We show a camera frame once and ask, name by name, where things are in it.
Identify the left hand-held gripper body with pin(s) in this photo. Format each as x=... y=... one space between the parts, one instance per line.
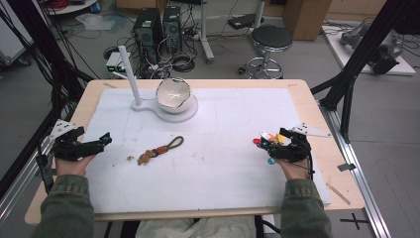
x=67 y=148

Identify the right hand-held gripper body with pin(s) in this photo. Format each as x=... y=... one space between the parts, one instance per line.
x=294 y=150

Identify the bunch of colourful key tags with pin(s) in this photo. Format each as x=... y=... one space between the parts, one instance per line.
x=269 y=138

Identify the white stand with pole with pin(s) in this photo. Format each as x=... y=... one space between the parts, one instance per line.
x=130 y=76

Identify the person's left hand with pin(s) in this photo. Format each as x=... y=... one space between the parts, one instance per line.
x=71 y=168

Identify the person's right hand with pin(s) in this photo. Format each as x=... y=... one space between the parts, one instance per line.
x=295 y=170

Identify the brown crumbs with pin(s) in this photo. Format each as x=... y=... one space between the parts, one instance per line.
x=130 y=158

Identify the grey tape piece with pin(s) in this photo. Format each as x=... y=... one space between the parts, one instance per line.
x=346 y=167

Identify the thin wooden stick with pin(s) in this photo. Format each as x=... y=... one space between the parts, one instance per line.
x=338 y=194

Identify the white table mat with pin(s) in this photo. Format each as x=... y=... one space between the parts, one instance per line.
x=204 y=165

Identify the white power supply box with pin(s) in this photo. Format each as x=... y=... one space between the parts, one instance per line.
x=114 y=62

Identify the white ceramic bowl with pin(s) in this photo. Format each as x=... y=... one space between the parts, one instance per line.
x=172 y=95

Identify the white floor platform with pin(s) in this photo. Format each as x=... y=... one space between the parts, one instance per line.
x=343 y=56

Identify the black round stool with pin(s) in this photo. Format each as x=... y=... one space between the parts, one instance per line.
x=271 y=38

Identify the person's lap pale trousers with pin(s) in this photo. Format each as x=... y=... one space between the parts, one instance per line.
x=194 y=228

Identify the cardboard box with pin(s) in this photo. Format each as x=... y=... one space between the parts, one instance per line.
x=305 y=18

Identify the large black computer tower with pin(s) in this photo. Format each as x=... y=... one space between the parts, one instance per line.
x=147 y=31

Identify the white cabinet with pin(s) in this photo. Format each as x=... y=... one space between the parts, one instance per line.
x=11 y=43

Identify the flat black device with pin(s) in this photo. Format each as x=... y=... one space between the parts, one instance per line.
x=242 y=21

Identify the clear plastic sheet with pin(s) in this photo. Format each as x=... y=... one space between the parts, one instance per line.
x=95 y=21

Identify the white desk leg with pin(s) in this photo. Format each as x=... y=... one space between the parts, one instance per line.
x=259 y=13
x=205 y=33

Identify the grey robot equipment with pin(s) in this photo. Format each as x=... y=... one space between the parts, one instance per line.
x=386 y=49

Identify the small black computer tower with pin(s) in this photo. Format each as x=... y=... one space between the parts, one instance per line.
x=172 y=28

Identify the round white table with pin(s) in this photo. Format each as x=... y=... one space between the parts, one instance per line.
x=74 y=6

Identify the aluminium rail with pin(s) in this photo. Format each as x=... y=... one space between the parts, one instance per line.
x=20 y=195
x=360 y=178

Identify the black metal frame stand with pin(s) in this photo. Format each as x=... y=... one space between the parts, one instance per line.
x=360 y=56
x=43 y=46

